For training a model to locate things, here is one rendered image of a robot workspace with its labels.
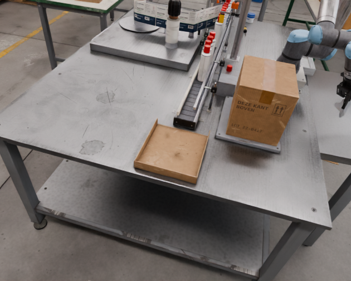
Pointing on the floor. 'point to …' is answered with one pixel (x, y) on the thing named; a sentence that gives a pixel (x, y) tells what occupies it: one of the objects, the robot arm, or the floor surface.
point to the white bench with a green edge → (106, 6)
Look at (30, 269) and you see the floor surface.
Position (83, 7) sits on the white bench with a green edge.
